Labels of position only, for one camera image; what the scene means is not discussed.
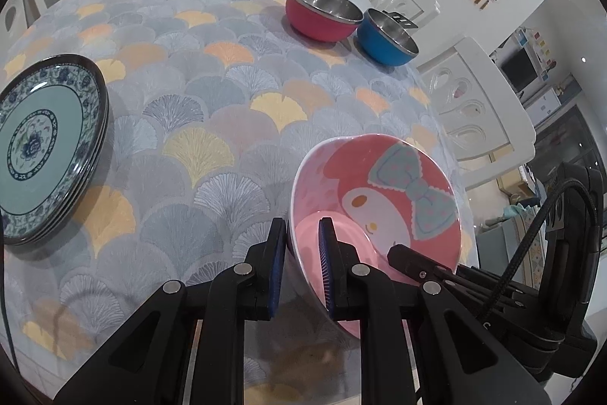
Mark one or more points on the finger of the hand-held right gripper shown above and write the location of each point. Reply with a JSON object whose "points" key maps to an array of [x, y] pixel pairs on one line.
{"points": [[410, 259]]}

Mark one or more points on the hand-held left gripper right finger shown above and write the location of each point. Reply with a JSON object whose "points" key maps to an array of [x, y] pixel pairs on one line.
{"points": [[327, 267]]}

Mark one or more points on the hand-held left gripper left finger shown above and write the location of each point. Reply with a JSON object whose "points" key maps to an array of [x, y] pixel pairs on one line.
{"points": [[276, 272]]}

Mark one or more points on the pink cartoon print bowl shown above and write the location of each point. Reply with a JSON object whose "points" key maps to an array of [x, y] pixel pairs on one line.
{"points": [[403, 177]]}

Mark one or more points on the blue green patterned plate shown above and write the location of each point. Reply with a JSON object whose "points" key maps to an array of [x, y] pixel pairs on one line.
{"points": [[64, 228], [94, 171], [47, 125], [101, 147]]}

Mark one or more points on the blue steel bowl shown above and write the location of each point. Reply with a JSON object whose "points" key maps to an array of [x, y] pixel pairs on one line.
{"points": [[379, 47]]}

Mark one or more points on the red steel bowl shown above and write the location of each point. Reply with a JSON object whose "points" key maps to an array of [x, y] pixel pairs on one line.
{"points": [[308, 20]]}

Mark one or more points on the white carved dining chair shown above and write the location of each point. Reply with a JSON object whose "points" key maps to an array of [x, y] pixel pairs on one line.
{"points": [[479, 101], [19, 9], [403, 1]]}

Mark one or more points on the black screen television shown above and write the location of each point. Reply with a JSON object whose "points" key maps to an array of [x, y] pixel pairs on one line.
{"points": [[519, 70]]}

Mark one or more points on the grey leaf print tablecloth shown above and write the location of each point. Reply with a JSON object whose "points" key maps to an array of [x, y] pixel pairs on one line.
{"points": [[189, 68]]}

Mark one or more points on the black slotted spatula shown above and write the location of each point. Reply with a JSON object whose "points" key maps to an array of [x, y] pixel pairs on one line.
{"points": [[400, 18]]}

